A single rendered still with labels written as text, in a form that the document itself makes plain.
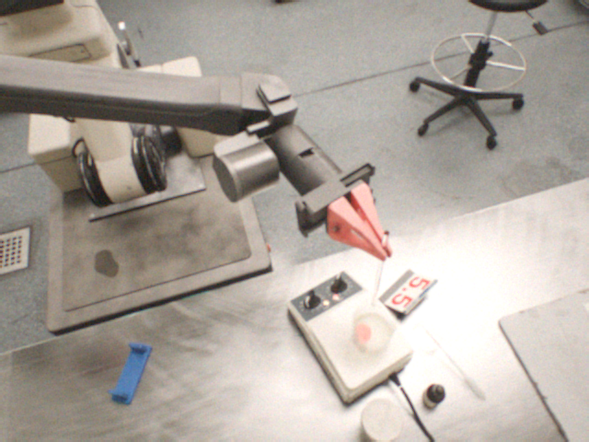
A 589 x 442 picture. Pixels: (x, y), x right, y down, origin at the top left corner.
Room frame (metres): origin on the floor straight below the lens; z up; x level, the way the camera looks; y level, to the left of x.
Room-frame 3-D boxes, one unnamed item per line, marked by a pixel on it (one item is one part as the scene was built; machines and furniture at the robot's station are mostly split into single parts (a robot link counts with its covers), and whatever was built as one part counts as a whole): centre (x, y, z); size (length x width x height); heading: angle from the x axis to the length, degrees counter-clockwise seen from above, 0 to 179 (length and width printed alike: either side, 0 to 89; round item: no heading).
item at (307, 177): (0.31, -0.04, 1.10); 0.10 x 0.07 x 0.07; 118
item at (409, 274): (0.30, -0.19, 0.77); 0.09 x 0.06 x 0.04; 126
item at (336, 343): (0.20, -0.08, 0.83); 0.12 x 0.12 x 0.01; 24
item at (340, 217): (0.25, -0.08, 1.10); 0.09 x 0.07 x 0.07; 27
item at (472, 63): (1.50, -0.88, 0.28); 0.40 x 0.40 x 0.05
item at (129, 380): (0.22, 0.31, 0.77); 0.10 x 0.03 x 0.04; 162
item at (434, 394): (0.12, -0.19, 0.78); 0.03 x 0.03 x 0.07
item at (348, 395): (0.23, -0.07, 0.79); 0.22 x 0.13 x 0.08; 24
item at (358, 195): (0.24, -0.06, 1.10); 0.09 x 0.07 x 0.07; 28
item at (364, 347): (0.20, -0.10, 0.88); 0.07 x 0.06 x 0.08; 176
